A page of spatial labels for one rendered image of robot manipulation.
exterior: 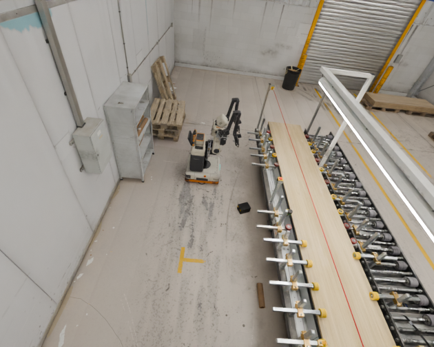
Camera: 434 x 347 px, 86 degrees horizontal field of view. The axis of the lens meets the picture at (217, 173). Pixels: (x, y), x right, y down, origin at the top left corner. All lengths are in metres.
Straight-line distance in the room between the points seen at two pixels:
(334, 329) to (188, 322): 1.66
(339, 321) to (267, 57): 8.79
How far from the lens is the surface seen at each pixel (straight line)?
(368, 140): 2.34
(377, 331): 3.11
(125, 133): 4.04
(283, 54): 10.09
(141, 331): 3.45
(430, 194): 1.88
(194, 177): 4.50
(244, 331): 3.50
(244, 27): 9.66
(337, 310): 2.96
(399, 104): 10.58
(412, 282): 3.75
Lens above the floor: 3.34
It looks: 43 degrees down
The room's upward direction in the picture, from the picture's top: 9 degrees clockwise
